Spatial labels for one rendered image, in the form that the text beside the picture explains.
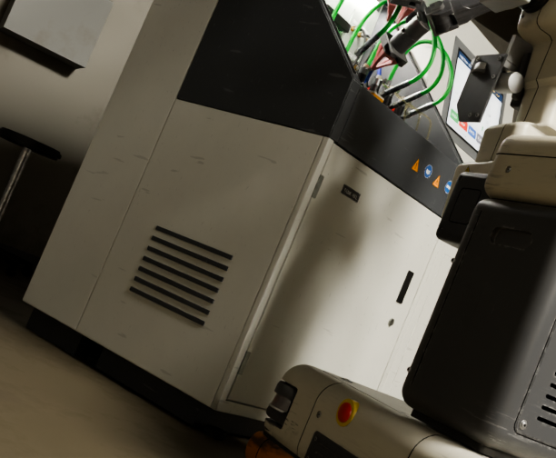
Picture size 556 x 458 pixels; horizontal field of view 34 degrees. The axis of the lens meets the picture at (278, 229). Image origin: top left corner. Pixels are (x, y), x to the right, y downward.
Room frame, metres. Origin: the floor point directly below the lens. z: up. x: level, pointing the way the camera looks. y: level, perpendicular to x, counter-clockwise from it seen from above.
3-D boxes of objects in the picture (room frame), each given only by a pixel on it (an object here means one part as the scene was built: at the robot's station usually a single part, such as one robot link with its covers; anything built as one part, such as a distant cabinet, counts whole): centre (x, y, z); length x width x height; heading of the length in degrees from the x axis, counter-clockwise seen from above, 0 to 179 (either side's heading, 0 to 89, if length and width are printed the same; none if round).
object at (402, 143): (2.47, -0.24, 0.87); 0.62 x 0.04 x 0.16; 140
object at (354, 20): (2.98, -0.01, 1.20); 0.13 x 0.03 x 0.31; 140
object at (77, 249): (3.19, 0.08, 0.75); 1.40 x 0.28 x 1.50; 140
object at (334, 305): (2.46, -0.25, 0.44); 0.65 x 0.02 x 0.68; 140
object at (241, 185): (2.64, -0.03, 0.39); 0.70 x 0.58 x 0.79; 140
